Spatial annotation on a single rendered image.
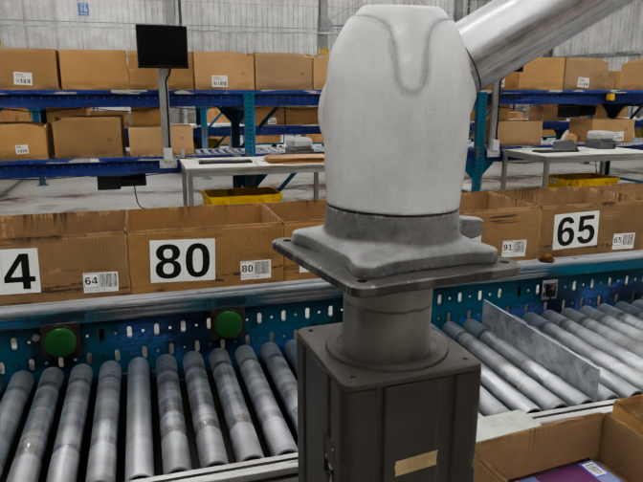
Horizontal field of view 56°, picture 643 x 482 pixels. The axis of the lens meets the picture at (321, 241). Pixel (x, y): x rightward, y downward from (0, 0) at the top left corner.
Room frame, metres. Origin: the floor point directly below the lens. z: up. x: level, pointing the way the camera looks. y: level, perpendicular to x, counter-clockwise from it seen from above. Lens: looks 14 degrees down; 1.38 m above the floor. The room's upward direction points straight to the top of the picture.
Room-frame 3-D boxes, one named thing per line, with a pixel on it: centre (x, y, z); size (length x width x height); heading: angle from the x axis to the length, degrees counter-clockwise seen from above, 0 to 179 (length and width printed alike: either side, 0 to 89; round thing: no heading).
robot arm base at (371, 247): (0.71, -0.10, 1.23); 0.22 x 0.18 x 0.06; 117
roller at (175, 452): (1.16, 0.32, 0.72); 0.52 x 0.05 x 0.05; 16
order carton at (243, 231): (1.64, 0.33, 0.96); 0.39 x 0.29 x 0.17; 106
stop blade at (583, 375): (1.41, -0.52, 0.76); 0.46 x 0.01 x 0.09; 16
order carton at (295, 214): (1.75, -0.05, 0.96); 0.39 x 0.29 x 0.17; 106
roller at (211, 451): (1.18, 0.25, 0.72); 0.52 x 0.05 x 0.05; 16
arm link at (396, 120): (0.71, -0.08, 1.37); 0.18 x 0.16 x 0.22; 3
